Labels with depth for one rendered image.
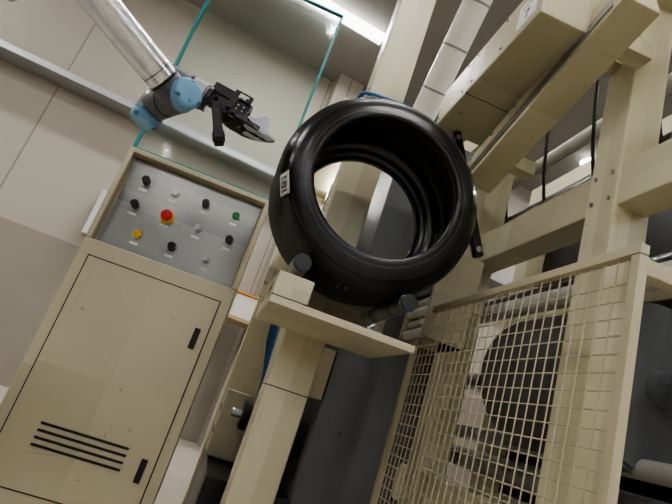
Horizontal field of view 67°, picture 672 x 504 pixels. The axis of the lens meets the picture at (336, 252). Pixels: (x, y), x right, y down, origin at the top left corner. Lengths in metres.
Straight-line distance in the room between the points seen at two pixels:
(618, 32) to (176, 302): 1.52
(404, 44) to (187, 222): 1.04
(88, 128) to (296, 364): 4.27
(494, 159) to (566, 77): 0.33
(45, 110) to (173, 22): 1.60
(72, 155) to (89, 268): 3.54
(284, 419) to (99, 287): 0.79
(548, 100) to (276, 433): 1.20
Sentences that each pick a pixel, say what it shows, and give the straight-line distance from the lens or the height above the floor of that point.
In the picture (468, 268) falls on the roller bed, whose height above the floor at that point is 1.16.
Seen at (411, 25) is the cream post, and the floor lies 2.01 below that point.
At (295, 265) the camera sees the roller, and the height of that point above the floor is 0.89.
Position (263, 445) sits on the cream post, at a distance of 1.54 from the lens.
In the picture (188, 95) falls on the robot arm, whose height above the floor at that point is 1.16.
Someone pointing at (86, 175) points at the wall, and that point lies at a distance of 5.33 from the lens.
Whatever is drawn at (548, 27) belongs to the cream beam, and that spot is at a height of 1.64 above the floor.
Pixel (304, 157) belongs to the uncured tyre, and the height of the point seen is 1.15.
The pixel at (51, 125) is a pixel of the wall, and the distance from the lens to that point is 5.51.
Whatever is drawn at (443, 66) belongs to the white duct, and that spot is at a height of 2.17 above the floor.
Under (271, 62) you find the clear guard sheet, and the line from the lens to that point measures 2.27.
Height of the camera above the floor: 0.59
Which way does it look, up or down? 17 degrees up
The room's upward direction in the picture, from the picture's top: 19 degrees clockwise
